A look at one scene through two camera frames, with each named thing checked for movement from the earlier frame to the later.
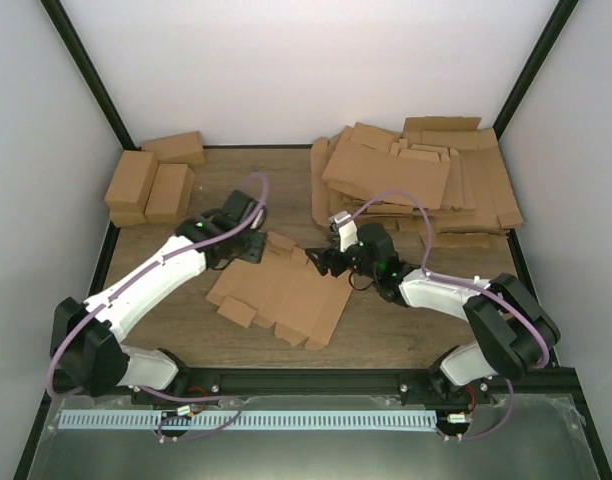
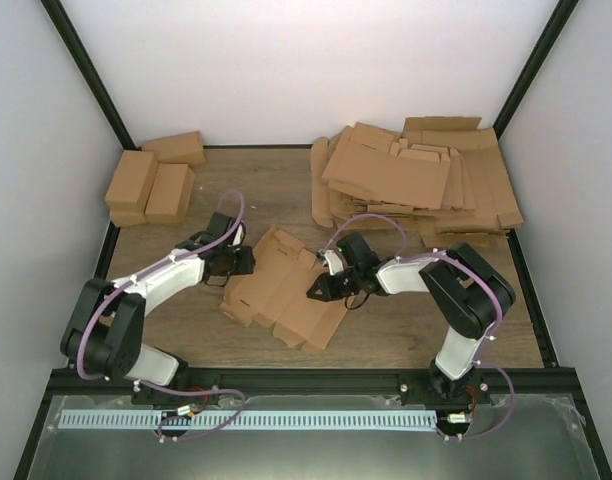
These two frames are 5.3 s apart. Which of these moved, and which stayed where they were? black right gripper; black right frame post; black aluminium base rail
Moved: black right gripper
Stayed: black aluminium base rail; black right frame post
